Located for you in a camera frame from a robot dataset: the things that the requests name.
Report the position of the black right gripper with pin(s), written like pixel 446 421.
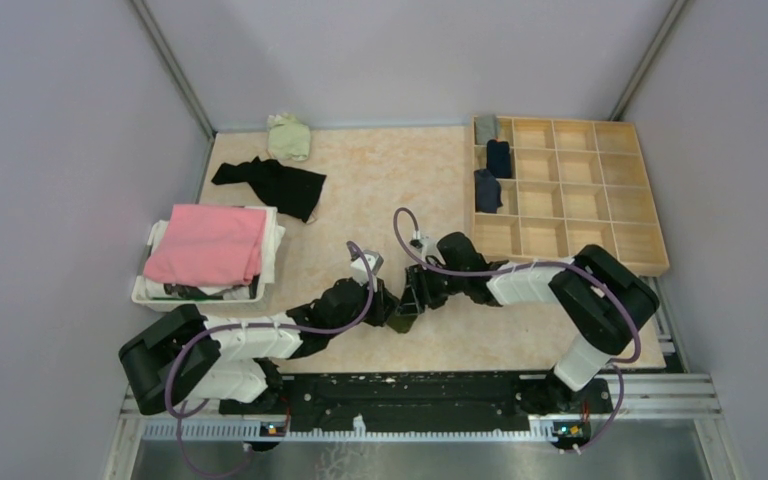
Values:
pixel 418 295

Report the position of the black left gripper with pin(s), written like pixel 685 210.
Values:
pixel 383 305

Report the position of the dark green underwear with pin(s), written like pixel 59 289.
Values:
pixel 402 323

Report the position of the navy underwear cream waistband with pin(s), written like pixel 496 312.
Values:
pixel 487 192

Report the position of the navy orange underwear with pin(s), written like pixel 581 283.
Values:
pixel 498 159

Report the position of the grey underwear white waistband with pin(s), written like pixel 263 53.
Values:
pixel 486 128

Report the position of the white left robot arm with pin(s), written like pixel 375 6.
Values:
pixel 187 355

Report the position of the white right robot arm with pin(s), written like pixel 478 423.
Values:
pixel 606 302

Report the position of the black underwear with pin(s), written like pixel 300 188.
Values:
pixel 292 191

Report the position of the light green underwear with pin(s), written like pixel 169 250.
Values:
pixel 288 138

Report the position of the white folded cloth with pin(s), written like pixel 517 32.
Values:
pixel 274 234

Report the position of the pink folded cloth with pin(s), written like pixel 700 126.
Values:
pixel 205 245

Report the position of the wooden compartment tray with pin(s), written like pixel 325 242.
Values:
pixel 576 182

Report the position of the white perforated plastic basket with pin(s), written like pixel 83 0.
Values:
pixel 139 296

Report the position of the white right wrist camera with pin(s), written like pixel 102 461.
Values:
pixel 424 245

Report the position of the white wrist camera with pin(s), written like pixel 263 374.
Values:
pixel 364 268
pixel 424 245

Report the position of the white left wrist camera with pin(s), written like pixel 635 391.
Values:
pixel 364 268

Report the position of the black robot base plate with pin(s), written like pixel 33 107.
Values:
pixel 424 402

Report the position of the aluminium frame rail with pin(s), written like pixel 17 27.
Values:
pixel 656 397

